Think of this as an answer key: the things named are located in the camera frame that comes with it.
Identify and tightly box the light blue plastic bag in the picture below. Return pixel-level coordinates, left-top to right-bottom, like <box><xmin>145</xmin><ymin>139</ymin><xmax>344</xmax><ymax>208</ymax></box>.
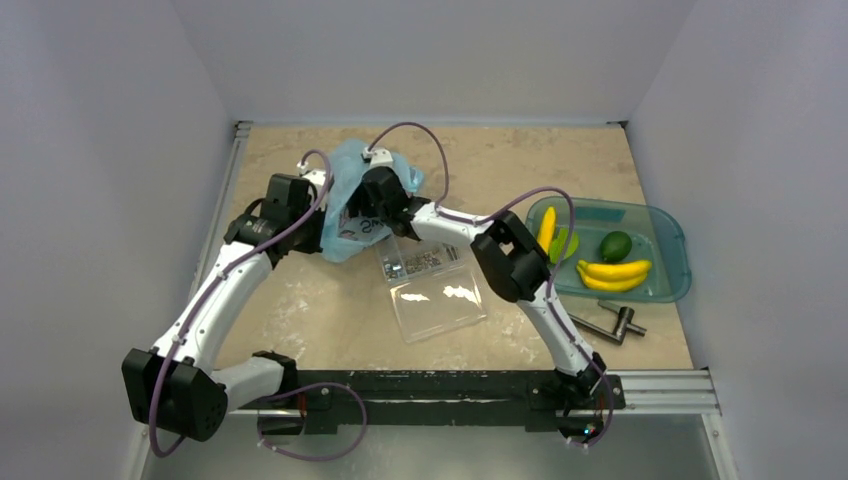
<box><xmin>320</xmin><ymin>139</ymin><xmax>393</xmax><ymax>263</ymax></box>

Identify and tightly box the yellow fake squash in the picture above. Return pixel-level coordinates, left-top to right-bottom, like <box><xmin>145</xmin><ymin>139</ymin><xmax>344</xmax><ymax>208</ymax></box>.
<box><xmin>536</xmin><ymin>206</ymin><xmax>557</xmax><ymax>253</ymax></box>

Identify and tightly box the green fake fruit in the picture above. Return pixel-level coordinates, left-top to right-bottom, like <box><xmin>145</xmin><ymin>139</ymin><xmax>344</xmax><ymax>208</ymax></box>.
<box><xmin>548</xmin><ymin>228</ymin><xmax>580</xmax><ymax>264</ymax></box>

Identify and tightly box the yellow fake banana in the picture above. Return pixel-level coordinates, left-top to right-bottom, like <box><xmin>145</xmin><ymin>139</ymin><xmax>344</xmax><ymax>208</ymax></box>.
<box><xmin>576</xmin><ymin>260</ymin><xmax>653</xmax><ymax>293</ymax></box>

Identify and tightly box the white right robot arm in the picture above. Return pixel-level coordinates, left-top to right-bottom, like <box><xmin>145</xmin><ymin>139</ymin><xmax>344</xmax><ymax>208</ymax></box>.
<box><xmin>353</xmin><ymin>167</ymin><xmax>616</xmax><ymax>410</ymax></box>

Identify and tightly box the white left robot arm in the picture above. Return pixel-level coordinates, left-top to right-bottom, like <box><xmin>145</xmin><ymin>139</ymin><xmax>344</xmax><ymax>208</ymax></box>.
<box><xmin>121</xmin><ymin>170</ymin><xmax>327</xmax><ymax>441</ymax></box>

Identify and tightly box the green fake lime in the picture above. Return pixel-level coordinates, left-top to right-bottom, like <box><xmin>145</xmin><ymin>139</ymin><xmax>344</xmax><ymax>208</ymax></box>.
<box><xmin>599</xmin><ymin>231</ymin><xmax>633</xmax><ymax>263</ymax></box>

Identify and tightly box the clear plastic screw box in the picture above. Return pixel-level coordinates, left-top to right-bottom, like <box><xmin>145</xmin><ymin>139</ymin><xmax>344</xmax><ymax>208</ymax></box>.
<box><xmin>375</xmin><ymin>236</ymin><xmax>488</xmax><ymax>343</ymax></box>

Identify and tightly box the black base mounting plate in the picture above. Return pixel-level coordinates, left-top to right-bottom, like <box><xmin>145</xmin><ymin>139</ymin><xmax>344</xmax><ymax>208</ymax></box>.
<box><xmin>240</xmin><ymin>370</ymin><xmax>626</xmax><ymax>437</ymax></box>

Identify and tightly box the dark metal crank tool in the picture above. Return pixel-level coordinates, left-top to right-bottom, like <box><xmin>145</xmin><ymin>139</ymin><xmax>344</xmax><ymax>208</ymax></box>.
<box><xmin>570</xmin><ymin>299</ymin><xmax>648</xmax><ymax>345</ymax></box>

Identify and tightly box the teal plastic tray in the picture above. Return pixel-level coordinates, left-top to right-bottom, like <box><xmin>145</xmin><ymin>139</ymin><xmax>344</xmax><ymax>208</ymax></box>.
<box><xmin>555</xmin><ymin>198</ymin><xmax>692</xmax><ymax>303</ymax></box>

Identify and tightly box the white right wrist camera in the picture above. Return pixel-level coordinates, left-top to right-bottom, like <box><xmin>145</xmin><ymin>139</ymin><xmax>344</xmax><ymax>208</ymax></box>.
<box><xmin>361</xmin><ymin>147</ymin><xmax>394</xmax><ymax>170</ymax></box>

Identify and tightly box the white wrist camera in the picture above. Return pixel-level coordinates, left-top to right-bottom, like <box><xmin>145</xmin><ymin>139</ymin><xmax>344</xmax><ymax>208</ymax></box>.
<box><xmin>361</xmin><ymin>147</ymin><xmax>394</xmax><ymax>170</ymax></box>
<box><xmin>296</xmin><ymin>160</ymin><xmax>327</xmax><ymax>208</ymax></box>

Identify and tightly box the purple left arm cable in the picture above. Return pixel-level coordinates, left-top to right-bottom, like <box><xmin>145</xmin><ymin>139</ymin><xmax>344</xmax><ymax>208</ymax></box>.
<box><xmin>148</xmin><ymin>148</ymin><xmax>368</xmax><ymax>463</ymax></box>

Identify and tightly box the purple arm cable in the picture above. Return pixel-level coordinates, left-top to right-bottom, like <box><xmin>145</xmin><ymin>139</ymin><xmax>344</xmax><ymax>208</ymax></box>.
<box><xmin>148</xmin><ymin>148</ymin><xmax>368</xmax><ymax>463</ymax></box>
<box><xmin>360</xmin><ymin>121</ymin><xmax>616</xmax><ymax>450</ymax></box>

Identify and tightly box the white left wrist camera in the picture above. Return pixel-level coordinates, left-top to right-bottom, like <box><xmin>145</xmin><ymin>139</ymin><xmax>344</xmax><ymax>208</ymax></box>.
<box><xmin>296</xmin><ymin>160</ymin><xmax>327</xmax><ymax>208</ymax></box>

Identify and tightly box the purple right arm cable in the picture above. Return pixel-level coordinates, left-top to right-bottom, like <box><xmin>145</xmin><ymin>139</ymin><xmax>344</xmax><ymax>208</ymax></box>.
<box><xmin>360</xmin><ymin>121</ymin><xmax>616</xmax><ymax>450</ymax></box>

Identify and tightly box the aluminium frame rail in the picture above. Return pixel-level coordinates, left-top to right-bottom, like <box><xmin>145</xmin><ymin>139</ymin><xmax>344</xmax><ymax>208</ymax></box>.
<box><xmin>226</xmin><ymin>370</ymin><xmax>718</xmax><ymax>421</ymax></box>

